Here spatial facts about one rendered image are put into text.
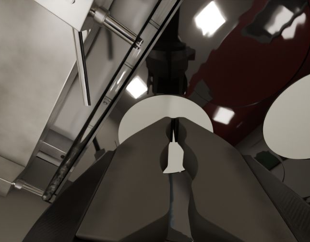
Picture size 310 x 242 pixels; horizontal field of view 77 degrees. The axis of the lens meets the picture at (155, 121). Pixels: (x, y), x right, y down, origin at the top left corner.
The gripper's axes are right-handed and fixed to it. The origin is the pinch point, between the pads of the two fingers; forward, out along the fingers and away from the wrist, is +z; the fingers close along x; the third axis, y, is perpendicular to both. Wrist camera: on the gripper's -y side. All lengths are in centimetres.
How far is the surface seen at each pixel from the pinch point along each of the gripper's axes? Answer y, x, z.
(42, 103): 3.0, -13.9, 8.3
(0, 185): 13.2, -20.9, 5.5
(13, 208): 17.3, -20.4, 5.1
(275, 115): 2.8, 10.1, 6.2
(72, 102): 5.7, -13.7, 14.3
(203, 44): -3.5, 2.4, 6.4
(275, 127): 4.1, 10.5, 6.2
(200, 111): 2.5, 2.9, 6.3
